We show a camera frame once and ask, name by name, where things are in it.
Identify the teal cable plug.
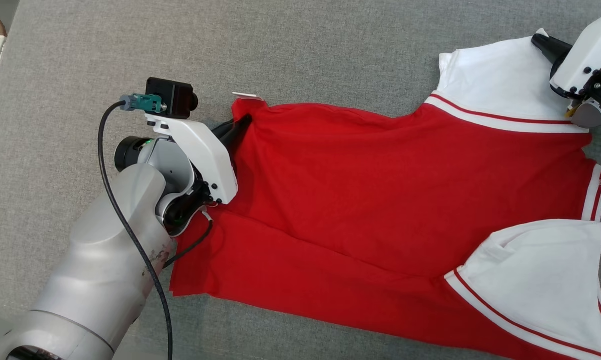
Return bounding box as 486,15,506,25
119,94,164,114

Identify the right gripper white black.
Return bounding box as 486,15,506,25
531,7,601,99

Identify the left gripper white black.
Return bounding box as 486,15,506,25
114,112,254,206

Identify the thick black camera cable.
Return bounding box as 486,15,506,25
98,100,174,360

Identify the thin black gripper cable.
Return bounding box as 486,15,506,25
163,210,215,271

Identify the red and white shirt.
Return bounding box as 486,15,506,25
169,29,601,360

